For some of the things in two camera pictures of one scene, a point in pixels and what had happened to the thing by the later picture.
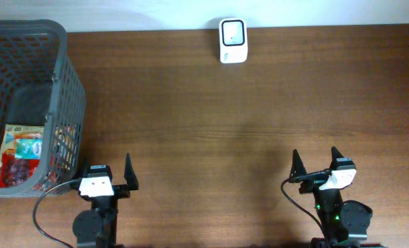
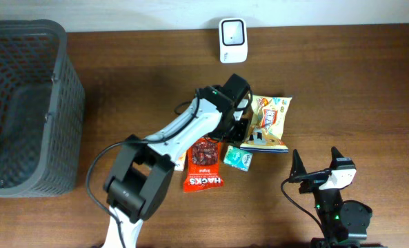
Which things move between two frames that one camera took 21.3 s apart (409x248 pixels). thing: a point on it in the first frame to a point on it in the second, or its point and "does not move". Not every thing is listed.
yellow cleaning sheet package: x=12 y=132 to x=267 y=121
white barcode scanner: x=233 y=40 does not move
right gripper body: x=312 y=176 does not move
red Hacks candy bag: x=13 y=171 to x=203 y=165
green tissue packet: x=28 y=148 to x=238 y=158
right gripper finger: x=336 y=154 does not move
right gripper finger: x=298 y=167 does not move
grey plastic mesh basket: x=30 y=78 does not move
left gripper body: x=119 y=187 to x=242 y=127
